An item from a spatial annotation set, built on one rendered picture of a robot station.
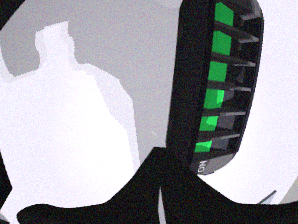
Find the dark grey unit with label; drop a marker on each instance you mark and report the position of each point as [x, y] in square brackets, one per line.
[219, 46]

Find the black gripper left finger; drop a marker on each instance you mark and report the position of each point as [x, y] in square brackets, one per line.
[135, 203]

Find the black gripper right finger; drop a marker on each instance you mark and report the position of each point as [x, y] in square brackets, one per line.
[187, 199]

